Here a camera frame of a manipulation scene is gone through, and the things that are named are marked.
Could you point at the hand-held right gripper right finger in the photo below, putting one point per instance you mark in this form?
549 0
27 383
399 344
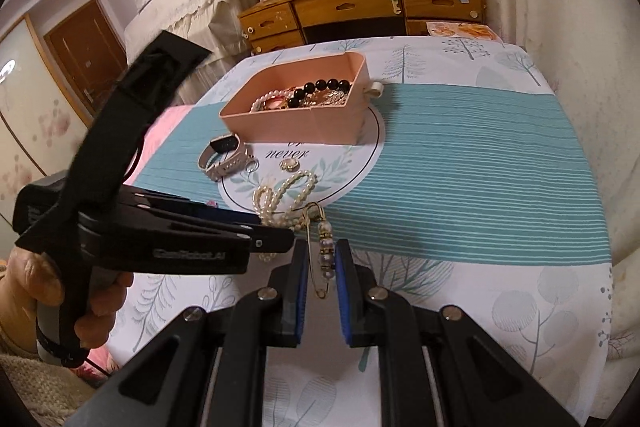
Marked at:
345 292

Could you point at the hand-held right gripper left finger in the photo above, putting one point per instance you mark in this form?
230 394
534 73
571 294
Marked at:
300 292

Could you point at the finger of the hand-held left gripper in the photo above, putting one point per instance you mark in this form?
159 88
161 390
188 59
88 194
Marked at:
230 214
272 241

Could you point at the pearl safety pin brooch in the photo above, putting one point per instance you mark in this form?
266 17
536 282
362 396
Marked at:
325 252

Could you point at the pink storage box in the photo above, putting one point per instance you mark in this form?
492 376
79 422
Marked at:
300 124

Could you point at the person's left forearm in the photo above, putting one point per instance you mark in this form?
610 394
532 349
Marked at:
30 382

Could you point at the person's left hand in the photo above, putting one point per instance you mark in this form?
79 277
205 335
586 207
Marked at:
30 282

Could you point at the smartwatch with lilac band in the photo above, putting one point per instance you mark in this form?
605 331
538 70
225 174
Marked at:
227 164

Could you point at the pink blanket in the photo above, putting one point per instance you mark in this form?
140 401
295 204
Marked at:
160 132

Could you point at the white plastic loop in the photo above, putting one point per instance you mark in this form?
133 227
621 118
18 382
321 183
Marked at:
372 93

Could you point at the brown wooden door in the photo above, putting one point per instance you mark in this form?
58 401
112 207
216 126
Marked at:
85 57

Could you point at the lace covered piano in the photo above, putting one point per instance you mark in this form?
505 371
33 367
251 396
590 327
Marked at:
190 7

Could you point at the wooden desk with drawers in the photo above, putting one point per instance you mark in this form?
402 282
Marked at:
350 4

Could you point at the white drawer hook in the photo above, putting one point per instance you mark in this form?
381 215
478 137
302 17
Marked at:
395 4

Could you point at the cream leaf print curtain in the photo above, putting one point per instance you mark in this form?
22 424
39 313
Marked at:
560 7

